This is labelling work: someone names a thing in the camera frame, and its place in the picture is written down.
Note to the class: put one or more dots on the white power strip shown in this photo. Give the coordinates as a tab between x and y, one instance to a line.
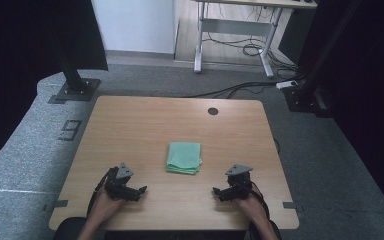
286	84

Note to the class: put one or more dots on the person's left hand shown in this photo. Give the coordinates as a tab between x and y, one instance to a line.
105	208

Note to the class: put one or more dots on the black curtain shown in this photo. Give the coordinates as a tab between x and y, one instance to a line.
373	100
20	66

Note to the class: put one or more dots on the black metal stand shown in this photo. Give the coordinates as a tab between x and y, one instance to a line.
308	93
75	83

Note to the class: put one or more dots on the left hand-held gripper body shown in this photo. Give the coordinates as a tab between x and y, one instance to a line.
118	185

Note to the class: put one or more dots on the white desk frame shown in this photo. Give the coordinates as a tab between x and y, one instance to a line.
233	26

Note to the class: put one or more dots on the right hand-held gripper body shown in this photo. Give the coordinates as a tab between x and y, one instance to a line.
239	185

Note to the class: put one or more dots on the grey tape strip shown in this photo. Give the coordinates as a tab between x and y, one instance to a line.
58	204
290	205

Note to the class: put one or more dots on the green cloth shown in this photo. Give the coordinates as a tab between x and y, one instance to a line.
184	156

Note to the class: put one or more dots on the person's left leg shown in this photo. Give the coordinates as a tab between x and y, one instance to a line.
68	230

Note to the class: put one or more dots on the black round table grommet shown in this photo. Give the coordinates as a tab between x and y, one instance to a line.
213	111

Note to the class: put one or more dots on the person's right hand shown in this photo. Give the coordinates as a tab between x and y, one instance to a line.
251	208

